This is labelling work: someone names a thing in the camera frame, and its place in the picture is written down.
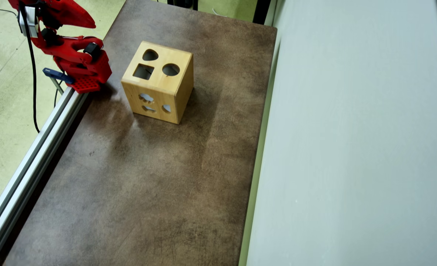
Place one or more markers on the red robot arm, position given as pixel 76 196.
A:
pixel 93 68

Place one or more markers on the blue clamp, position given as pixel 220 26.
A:
pixel 58 75

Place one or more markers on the black furniture base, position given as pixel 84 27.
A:
pixel 183 3

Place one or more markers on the wooden shape sorter box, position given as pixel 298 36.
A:
pixel 159 88

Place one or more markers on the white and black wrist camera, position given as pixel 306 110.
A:
pixel 29 22

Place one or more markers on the aluminium profile rail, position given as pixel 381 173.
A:
pixel 30 166

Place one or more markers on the black vertical post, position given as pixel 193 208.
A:
pixel 261 11

